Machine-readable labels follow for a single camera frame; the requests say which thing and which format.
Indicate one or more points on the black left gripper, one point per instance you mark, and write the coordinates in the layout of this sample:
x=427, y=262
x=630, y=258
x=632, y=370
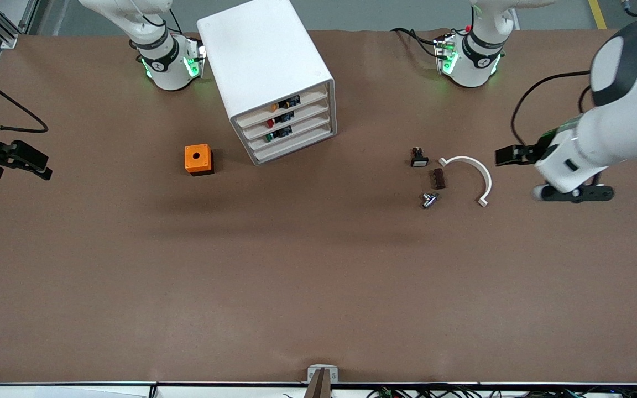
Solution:
x=543, y=145

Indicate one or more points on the green push button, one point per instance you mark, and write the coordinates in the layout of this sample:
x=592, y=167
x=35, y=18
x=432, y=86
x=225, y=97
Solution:
x=278, y=134

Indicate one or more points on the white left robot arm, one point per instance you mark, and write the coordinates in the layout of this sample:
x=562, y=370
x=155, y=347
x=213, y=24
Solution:
x=628, y=132

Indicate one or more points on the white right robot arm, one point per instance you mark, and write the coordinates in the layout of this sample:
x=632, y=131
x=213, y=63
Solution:
x=169, y=72

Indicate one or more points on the black white-capped push button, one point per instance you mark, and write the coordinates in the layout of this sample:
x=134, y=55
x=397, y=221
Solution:
x=419, y=160

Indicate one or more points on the orange push button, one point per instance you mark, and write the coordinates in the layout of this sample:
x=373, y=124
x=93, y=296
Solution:
x=285, y=103

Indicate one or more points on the red push button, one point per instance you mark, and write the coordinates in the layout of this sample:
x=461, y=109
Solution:
x=281, y=118

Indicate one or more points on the white curved plastic clip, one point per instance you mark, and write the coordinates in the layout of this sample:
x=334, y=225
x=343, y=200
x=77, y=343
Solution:
x=484, y=177

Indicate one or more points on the brown terminal block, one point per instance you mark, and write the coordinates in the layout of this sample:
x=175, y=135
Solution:
x=438, y=179

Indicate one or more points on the silver metal connector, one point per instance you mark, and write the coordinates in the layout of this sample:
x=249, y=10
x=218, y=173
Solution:
x=429, y=200

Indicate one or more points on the orange button enclosure box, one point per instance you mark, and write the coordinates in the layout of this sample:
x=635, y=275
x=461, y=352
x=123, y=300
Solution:
x=197, y=157

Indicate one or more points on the white table frame rail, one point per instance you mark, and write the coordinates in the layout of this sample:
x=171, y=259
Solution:
x=75, y=391

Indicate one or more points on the grey metal bracket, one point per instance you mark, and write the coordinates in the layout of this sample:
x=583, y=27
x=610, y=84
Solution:
x=313, y=373

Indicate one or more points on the brown mount pole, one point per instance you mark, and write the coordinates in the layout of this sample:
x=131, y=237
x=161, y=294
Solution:
x=319, y=387

